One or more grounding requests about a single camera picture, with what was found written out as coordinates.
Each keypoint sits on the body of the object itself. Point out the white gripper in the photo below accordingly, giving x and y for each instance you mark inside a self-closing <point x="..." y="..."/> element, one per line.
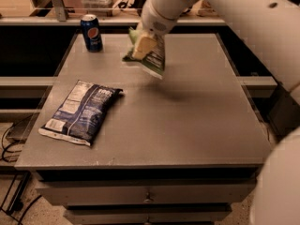
<point x="155" y="22"/>

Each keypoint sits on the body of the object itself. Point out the green jalapeno chip bag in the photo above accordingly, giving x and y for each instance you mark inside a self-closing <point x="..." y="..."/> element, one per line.
<point x="154" y="62"/>

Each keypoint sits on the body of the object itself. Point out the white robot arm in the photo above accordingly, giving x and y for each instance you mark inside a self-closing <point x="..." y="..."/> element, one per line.
<point x="270" y="28"/>

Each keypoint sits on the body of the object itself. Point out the blue pepsi can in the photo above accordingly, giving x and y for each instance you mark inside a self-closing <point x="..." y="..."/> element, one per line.
<point x="91" y="33"/>

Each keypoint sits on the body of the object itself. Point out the blue chip bag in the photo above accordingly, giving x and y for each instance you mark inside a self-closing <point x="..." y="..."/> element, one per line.
<point x="79" y="118"/>

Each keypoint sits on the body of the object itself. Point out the grey metal railing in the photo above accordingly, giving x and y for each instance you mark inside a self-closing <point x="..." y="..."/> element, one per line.
<point x="22" y="12"/>

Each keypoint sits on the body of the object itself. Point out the grey drawer cabinet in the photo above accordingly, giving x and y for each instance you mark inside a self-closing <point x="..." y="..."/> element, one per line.
<point x="193" y="124"/>

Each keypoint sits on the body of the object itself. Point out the upper drawer with knob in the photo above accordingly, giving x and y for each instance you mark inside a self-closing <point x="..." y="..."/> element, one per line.
<point x="86" y="193"/>

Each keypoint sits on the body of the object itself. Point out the drawer with knob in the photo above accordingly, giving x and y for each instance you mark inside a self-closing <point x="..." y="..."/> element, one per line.
<point x="139" y="215"/>
<point x="86" y="193"/>

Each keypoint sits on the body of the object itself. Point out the lower drawer with knob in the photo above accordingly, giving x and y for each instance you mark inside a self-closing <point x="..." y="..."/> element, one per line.
<point x="139" y="215"/>

